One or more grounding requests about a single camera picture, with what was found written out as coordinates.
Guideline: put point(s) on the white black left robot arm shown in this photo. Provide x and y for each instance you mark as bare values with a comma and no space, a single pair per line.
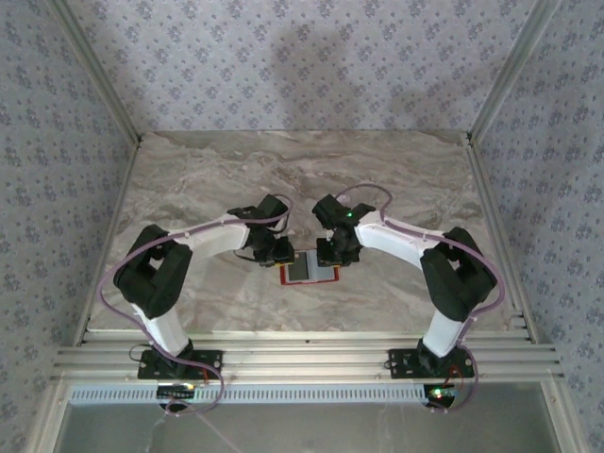
217,238

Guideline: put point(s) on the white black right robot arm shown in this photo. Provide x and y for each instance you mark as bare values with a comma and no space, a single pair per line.
391,238

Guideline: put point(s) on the black VIP card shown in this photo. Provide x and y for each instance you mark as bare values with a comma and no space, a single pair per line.
298,272

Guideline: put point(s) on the aluminium extrusion base rails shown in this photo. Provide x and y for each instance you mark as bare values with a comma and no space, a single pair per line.
307,358

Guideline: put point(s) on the black circuit board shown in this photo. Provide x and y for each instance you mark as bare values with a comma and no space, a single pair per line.
175,390

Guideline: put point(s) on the circuit board with green light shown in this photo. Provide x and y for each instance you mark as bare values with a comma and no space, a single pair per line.
441,392

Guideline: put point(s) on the grey metal sheet panel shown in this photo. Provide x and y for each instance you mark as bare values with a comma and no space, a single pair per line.
307,429

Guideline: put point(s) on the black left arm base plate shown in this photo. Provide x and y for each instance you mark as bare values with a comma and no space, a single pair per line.
210,358

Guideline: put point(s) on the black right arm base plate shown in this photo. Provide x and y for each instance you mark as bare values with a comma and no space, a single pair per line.
400,368

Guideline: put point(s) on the aluminium side rail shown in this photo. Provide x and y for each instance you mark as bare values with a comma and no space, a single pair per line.
502,236
115,212

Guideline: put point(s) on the aluminium corner post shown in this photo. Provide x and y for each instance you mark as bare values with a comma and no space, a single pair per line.
98,71
511,71

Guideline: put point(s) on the aluminium frame leg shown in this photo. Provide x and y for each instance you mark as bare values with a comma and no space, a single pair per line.
561,420
47,420

